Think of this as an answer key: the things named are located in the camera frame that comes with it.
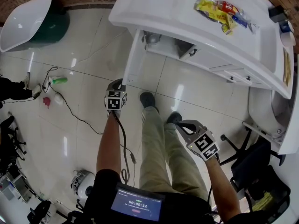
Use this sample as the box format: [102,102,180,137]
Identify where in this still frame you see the red snack packet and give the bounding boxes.
[217,0,243,15]

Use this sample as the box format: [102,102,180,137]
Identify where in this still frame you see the small yellow green packet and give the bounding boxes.
[221,24,234,36]

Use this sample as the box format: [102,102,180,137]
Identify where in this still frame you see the thin black looped cable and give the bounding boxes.
[42,66,59,93]

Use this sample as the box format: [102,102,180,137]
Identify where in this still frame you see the silver sink drain pipe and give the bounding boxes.
[148,33,160,45]

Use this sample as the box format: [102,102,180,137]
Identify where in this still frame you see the person's black shirt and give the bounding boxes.
[83,168,269,224]

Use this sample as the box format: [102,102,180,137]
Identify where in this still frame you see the black soap dispenser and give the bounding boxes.
[268,5,287,23]

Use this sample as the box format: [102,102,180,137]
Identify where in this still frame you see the person's left forearm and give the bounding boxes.
[96,112,122,175]

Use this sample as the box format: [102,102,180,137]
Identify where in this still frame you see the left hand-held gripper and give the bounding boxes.
[104,78,128,112]

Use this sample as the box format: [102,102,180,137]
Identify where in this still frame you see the black tablet screen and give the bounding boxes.
[110,187,166,223]

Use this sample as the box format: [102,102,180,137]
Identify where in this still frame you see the white drawer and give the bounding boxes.
[211,68,246,83]
[230,66,266,90]

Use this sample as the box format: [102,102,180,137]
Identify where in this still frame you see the white rounded plastic object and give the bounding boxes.
[54,93,65,106]

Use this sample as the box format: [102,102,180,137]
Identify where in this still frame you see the long black floor cable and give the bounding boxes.
[53,90,103,135]

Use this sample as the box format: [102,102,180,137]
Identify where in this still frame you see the person's right forearm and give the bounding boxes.
[205,156,241,221]

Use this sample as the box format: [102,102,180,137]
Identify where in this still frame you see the person's left dark shoe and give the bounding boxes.
[139,91,160,114]

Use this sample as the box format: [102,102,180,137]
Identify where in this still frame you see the white crumpled wrapper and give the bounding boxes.
[242,10,260,34]

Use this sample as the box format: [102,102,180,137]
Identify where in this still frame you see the white paper roll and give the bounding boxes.
[281,33,297,46]

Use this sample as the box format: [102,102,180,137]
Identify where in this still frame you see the white vanity cabinet with sink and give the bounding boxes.
[108,0,295,100]

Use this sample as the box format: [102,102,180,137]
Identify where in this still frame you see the white round appliance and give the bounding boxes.
[71,169,95,199]

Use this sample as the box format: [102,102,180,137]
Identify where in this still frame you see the person's left leg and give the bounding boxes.
[139,106,173,192]

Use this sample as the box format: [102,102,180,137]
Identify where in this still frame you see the beige printed packet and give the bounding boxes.
[214,13,238,30]

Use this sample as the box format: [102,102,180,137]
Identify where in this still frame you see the white toilet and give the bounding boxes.
[247,86,292,140]

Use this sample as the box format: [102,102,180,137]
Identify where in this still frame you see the large yellow snack packet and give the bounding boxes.
[193,0,225,21]

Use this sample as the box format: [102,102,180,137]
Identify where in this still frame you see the blue snack packet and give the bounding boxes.
[232,13,248,29]

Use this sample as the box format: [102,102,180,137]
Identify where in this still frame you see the green plastic bottle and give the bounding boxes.
[51,77,68,85]

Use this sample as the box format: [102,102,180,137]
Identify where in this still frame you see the white folding table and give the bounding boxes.
[278,27,299,155]

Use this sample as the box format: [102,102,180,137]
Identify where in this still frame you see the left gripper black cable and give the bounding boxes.
[112,112,137,186]

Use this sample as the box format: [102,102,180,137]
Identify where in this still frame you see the person's dark shoe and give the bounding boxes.
[139,91,160,114]
[166,111,183,125]

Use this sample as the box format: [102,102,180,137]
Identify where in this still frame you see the black mesh chair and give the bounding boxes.
[230,164,292,224]

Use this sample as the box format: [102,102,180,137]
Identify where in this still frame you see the black office chair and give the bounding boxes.
[221,128,285,196]

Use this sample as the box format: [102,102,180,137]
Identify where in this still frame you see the white and green bathtub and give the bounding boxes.
[0,0,70,53]

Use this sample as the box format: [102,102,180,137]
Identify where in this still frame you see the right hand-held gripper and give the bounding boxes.
[175,119,220,161]

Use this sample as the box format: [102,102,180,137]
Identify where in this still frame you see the white cabinet door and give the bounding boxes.
[181,46,232,70]
[123,28,147,85]

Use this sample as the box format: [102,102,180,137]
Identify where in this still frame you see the white cup with blue label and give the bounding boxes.
[279,20,294,34]

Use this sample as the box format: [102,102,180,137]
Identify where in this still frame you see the person's right dark shoe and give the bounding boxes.
[166,111,183,125]

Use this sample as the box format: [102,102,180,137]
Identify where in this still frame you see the yellow cloth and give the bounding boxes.
[253,192,274,211]

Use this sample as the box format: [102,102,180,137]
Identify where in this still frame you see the black swivel chair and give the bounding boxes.
[0,115,28,172]

